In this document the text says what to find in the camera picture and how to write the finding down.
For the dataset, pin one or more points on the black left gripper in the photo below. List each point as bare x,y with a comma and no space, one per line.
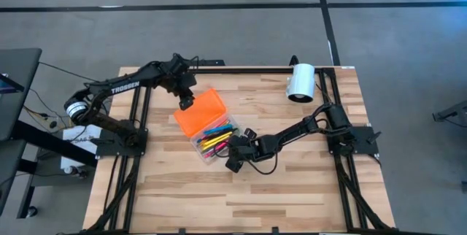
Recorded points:
182,76

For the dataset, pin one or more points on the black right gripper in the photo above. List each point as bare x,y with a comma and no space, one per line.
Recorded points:
262,147

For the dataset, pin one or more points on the clear supply box orange lid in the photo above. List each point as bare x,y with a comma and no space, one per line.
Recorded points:
198,112

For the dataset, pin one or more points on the pink highlighter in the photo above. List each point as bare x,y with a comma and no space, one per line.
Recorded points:
219,149

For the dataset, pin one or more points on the blue pen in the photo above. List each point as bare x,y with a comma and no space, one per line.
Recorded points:
219,130

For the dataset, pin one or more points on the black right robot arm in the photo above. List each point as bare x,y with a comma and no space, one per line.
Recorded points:
299,129

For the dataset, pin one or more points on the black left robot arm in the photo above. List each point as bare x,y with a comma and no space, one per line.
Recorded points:
124,87

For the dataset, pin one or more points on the white power box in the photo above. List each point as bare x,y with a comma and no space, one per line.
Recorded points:
78,136

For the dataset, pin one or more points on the dark grey desk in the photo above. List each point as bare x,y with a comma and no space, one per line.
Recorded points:
18,81

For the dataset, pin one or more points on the dark metal stand base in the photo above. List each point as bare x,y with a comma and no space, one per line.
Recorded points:
452,112

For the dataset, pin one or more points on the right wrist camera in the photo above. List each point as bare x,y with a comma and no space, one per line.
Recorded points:
250,133

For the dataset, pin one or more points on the black mounting bracket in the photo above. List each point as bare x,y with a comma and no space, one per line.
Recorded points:
211,62

